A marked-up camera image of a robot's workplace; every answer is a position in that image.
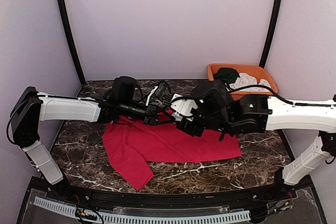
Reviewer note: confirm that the white garment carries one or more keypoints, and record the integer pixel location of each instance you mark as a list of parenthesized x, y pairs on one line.
[(245, 79)]

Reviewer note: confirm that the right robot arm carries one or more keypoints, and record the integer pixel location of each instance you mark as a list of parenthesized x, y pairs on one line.
[(210, 106)]

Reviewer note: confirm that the left black frame post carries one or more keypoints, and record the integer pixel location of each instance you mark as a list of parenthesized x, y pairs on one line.
[(70, 41)]

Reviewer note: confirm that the black frame post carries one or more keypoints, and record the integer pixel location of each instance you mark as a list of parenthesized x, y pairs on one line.
[(270, 33), (70, 41)]

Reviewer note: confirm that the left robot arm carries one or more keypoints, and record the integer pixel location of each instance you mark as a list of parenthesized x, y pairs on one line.
[(34, 107)]

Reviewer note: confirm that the right black frame post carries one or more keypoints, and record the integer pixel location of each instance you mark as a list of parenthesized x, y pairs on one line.
[(270, 33)]

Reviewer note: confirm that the white slotted cable duct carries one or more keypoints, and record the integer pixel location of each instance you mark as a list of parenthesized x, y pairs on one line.
[(141, 215)]

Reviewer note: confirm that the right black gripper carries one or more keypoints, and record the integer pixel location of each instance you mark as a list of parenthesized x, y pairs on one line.
[(188, 127)]

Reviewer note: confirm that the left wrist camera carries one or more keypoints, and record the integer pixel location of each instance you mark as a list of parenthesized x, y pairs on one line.
[(161, 92)]

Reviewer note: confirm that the orange plastic basin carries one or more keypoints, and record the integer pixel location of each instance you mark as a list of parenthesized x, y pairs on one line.
[(255, 71)]

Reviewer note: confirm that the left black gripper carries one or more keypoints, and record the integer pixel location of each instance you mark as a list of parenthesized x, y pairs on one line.
[(151, 117)]

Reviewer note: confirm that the red t-shirt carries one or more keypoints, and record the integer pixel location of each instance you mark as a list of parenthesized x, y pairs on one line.
[(130, 146)]

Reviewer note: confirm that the black front rail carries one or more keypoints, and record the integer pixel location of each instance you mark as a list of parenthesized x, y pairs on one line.
[(258, 198)]

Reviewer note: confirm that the dark green garment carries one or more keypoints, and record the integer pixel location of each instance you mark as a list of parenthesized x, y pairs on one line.
[(226, 75)]

